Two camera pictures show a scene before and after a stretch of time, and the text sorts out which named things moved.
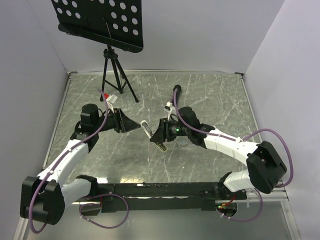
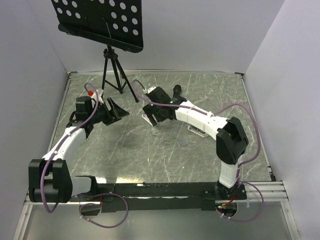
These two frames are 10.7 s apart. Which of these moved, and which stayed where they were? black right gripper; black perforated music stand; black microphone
Moved: black right gripper
Stayed: black perforated music stand; black microphone
